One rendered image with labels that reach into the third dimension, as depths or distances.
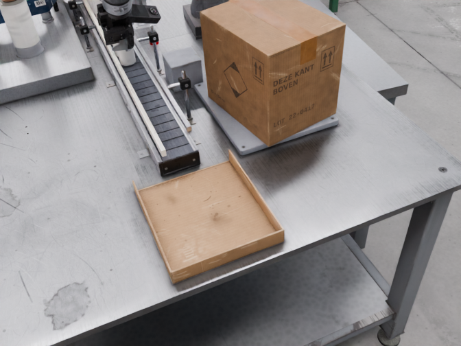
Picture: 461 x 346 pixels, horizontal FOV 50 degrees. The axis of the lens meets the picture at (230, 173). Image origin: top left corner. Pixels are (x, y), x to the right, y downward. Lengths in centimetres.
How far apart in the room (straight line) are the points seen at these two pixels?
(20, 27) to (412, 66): 237
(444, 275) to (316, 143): 102
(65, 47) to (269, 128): 86
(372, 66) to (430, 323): 97
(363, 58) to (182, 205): 85
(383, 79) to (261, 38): 54
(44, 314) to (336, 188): 71
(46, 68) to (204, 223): 84
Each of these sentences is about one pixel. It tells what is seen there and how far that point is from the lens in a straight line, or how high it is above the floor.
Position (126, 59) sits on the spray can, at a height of 91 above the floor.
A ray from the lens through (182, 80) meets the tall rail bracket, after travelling 137.
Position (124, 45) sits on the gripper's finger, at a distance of 150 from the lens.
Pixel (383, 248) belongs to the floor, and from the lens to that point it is 221.
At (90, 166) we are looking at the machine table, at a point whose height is 83.
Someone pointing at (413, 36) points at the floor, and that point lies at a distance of 372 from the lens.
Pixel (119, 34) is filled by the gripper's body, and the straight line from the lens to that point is 143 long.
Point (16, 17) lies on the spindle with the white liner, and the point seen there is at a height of 102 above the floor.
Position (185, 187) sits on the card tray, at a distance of 124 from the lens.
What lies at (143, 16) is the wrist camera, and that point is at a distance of 142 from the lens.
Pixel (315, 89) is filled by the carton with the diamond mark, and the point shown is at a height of 97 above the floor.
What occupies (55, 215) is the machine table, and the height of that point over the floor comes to 83.
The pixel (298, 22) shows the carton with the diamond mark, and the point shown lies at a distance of 129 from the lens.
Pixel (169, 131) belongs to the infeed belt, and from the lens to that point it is 134.
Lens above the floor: 169
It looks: 43 degrees down
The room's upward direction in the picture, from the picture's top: 4 degrees counter-clockwise
